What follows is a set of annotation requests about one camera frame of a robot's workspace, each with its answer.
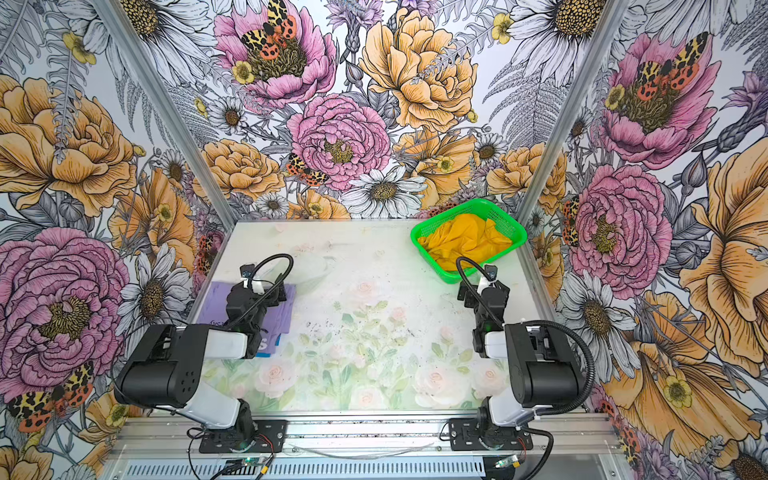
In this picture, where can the aluminium front rail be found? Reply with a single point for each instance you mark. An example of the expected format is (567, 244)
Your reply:
(359, 434)

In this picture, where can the right green circuit board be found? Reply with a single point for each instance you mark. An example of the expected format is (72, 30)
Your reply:
(512, 461)

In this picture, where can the left aluminium corner post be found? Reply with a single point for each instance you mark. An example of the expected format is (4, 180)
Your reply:
(124, 36)

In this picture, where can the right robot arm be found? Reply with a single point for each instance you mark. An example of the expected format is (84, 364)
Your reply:
(543, 375)

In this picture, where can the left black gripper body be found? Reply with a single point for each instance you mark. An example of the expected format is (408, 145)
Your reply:
(241, 306)

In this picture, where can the yellow t shirt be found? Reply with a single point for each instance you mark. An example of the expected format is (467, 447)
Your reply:
(467, 235)

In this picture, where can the right aluminium corner post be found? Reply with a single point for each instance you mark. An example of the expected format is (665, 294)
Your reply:
(606, 31)

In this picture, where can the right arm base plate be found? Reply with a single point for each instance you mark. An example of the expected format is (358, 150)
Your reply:
(464, 434)

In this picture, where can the aluminium corner post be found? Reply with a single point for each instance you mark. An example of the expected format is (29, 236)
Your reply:
(124, 36)
(606, 31)

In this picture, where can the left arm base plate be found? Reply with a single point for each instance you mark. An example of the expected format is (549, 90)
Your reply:
(266, 436)

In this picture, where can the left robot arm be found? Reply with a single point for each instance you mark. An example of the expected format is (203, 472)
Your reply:
(164, 371)

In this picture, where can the folded purple t shirt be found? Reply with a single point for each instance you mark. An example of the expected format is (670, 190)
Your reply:
(276, 322)

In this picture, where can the green plastic basket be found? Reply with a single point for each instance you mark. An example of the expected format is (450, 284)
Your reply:
(485, 209)

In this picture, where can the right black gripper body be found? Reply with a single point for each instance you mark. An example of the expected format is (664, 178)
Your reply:
(475, 300)

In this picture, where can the green circuit board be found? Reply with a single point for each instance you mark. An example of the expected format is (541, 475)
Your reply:
(248, 465)
(512, 461)

